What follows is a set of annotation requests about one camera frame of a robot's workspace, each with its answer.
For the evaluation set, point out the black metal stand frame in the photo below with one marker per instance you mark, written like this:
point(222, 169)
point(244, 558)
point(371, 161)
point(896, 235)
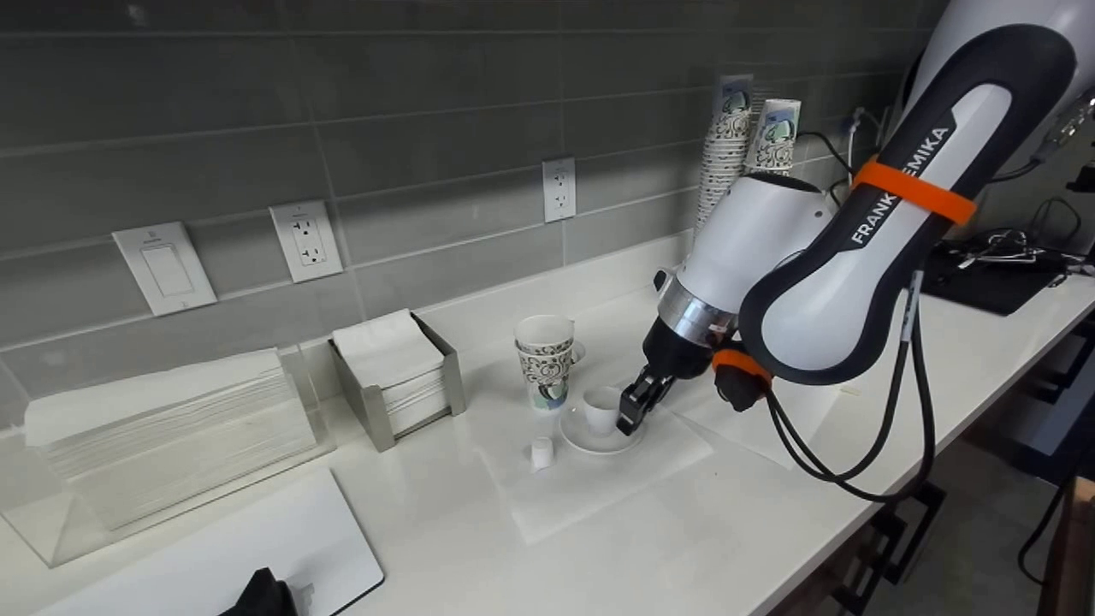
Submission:
point(877, 548)

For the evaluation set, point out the clear acrylic box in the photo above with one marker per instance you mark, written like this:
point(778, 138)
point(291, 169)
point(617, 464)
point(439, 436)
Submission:
point(174, 455)

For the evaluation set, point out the white wall outlet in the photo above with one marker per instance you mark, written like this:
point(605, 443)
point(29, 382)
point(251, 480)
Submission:
point(306, 242)
point(559, 188)

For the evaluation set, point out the white wall switch plate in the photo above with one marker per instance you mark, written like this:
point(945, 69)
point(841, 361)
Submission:
point(165, 269)

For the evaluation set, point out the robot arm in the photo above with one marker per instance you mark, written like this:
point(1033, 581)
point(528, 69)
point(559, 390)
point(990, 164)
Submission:
point(892, 227)

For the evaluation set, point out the printed coffee paper cup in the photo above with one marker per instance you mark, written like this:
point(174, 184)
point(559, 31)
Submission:
point(545, 364)

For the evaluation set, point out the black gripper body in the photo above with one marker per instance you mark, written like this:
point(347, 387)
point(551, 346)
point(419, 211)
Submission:
point(677, 354)

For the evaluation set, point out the white saucer plate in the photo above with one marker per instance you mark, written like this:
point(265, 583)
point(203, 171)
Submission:
point(585, 443)

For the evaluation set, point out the white paper sheet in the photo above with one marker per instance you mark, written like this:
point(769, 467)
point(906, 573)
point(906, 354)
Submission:
point(228, 548)

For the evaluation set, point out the black object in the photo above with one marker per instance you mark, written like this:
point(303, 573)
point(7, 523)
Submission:
point(261, 598)

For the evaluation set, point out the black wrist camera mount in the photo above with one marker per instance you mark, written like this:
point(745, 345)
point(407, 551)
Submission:
point(745, 390)

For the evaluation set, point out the small white creamer cup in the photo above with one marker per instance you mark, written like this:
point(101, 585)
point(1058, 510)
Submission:
point(541, 454)

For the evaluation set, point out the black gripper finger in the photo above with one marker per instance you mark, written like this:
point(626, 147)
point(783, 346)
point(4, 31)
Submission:
point(626, 413)
point(655, 396)

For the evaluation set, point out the metal napkin holder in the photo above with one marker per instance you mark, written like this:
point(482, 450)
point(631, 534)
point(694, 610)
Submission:
point(398, 377)

